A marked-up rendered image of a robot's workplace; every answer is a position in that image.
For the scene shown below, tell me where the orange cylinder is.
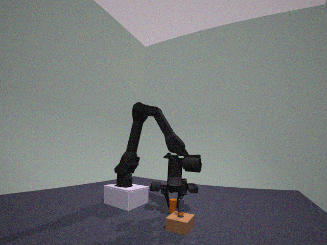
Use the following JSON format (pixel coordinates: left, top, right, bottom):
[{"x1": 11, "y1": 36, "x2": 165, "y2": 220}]
[{"x1": 169, "y1": 199, "x2": 177, "y2": 213}]

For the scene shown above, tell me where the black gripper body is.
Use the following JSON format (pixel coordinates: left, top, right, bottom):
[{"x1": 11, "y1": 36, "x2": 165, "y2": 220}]
[{"x1": 150, "y1": 170, "x2": 198, "y2": 193}]

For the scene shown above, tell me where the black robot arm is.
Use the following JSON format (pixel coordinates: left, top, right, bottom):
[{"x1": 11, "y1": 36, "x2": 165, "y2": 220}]
[{"x1": 114, "y1": 102, "x2": 202, "y2": 193}]

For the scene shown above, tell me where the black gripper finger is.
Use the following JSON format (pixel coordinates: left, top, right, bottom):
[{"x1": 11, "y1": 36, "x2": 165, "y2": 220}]
[
  {"x1": 176, "y1": 192, "x2": 187, "y2": 208},
  {"x1": 161, "y1": 190, "x2": 169, "y2": 208}
]

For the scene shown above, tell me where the tan square block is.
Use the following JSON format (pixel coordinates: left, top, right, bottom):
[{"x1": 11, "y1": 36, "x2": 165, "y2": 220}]
[{"x1": 166, "y1": 211, "x2": 195, "y2": 236}]

